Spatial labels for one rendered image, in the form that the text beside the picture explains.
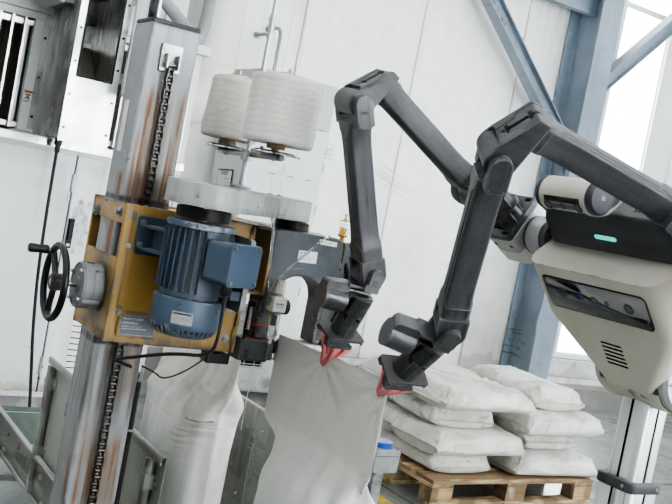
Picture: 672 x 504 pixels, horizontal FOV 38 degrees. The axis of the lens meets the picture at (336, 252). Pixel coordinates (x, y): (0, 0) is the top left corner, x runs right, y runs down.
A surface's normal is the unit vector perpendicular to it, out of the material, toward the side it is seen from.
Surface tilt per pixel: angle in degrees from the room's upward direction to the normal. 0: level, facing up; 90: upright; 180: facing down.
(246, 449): 90
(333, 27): 90
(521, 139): 123
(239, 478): 90
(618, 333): 130
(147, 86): 90
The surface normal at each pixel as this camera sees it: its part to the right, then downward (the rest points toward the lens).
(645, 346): -0.76, 0.53
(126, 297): 0.51, 0.15
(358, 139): 0.39, 0.40
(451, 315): -0.01, 0.59
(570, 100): -0.84, -0.14
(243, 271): 0.82, 0.18
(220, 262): -0.55, -0.07
